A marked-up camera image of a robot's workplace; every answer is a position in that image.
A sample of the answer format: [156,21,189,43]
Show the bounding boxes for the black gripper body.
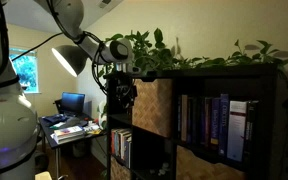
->
[115,69,138,100]

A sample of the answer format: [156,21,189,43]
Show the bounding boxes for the woven bamboo storage box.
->
[109,156,132,180]
[132,78,174,138]
[176,145,248,180]

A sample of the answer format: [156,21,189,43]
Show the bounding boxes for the small colourful box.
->
[83,122,102,135]

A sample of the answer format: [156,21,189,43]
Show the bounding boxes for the red book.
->
[110,129,116,155]

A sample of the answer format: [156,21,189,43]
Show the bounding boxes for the blue book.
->
[125,134,133,169]
[114,129,120,158]

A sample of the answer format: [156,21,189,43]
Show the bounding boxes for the dark book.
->
[187,96,197,144]
[122,132,129,164]
[195,97,206,147]

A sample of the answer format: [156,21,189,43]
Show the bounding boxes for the black laptop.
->
[60,92,86,118]

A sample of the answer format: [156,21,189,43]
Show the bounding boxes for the tan book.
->
[180,94,189,142]

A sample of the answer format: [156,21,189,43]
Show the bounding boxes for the green pothos plant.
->
[95,27,288,178]

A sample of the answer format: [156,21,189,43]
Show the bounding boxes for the colourful cover book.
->
[53,125,85,138]

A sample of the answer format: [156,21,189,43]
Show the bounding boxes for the grey desk lamp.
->
[51,44,90,78]

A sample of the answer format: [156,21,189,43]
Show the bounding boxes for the thick white book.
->
[53,132,86,145]

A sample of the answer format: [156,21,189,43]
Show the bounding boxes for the dark blue cloth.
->
[43,113,69,125]

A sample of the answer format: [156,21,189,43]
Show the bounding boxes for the dark desk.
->
[38,114,108,180]

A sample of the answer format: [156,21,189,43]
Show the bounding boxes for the reddish brown book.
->
[203,97,213,148]

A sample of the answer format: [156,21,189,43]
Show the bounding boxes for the ceiling air vent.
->
[98,0,113,9]

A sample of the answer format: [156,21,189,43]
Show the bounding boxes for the blue Modern Digital textbook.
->
[210,97,221,152]

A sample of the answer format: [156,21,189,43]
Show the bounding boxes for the blue Circuits textbook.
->
[218,93,231,157]

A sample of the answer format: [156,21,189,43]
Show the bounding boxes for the white framed window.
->
[9,47,39,94]

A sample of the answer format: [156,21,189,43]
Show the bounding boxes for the cream block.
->
[33,171,53,180]

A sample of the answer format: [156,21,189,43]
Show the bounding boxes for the white book maroon band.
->
[226,100,248,163]

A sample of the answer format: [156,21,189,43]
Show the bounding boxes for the black book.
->
[243,100,260,165]

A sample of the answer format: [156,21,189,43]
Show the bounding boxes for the black cube bookshelf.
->
[105,63,280,180]

